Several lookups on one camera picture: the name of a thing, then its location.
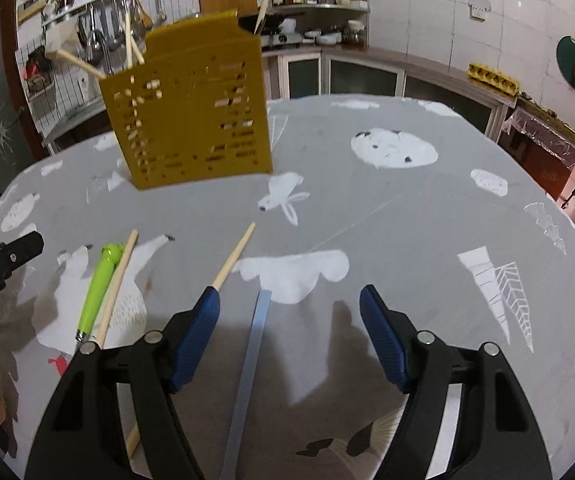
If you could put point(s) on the yellow egg carton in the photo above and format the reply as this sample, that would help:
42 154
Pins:
495 80

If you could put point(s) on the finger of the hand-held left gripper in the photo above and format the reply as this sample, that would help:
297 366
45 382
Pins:
20 250

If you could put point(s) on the white hanging cloth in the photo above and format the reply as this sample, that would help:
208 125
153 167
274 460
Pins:
60 35

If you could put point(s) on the red and black hanging cloth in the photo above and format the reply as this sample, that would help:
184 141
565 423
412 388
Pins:
37 72

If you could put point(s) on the corner shelf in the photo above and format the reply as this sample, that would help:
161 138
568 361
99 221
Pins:
322 10

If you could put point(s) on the yellow slotted utensil holder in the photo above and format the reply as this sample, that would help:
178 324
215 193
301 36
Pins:
192 110

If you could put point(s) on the wooden table with plastic cover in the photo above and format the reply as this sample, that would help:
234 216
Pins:
557 160

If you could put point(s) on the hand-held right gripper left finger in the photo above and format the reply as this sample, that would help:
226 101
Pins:
192 340

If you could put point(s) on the steel sink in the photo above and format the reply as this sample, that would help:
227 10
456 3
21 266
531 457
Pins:
77 120

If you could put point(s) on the row of hanging kitchen utensils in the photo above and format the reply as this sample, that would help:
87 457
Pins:
112 25

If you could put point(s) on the kitchen counter cabinet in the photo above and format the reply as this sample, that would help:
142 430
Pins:
367 77

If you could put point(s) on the white wall outlet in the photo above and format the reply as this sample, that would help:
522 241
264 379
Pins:
479 8

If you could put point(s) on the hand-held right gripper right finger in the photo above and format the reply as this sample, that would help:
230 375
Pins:
385 340

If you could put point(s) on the white wall box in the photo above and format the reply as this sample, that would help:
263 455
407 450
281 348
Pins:
32 4

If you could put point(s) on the grey-blue utensil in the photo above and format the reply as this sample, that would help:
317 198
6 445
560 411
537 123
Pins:
252 360

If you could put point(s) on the black wok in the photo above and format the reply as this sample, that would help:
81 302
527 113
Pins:
280 21

